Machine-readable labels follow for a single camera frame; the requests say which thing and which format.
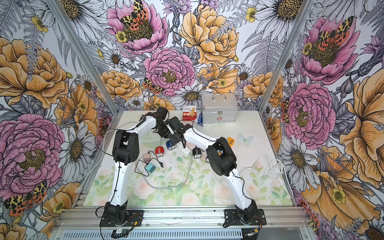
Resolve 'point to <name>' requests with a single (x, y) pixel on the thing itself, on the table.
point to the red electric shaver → (159, 151)
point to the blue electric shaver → (170, 145)
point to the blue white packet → (200, 119)
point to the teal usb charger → (150, 167)
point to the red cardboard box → (189, 113)
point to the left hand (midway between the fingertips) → (173, 136)
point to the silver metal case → (219, 107)
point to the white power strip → (186, 150)
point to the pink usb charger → (146, 157)
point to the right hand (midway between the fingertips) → (176, 139)
